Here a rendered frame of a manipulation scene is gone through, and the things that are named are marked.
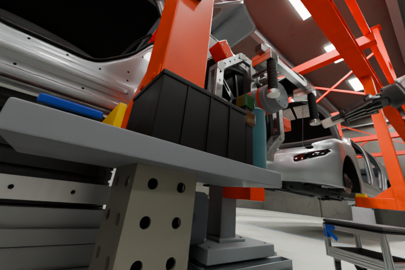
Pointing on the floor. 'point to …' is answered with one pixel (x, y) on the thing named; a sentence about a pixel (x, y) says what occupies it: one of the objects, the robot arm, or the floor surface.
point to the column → (146, 220)
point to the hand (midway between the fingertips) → (332, 120)
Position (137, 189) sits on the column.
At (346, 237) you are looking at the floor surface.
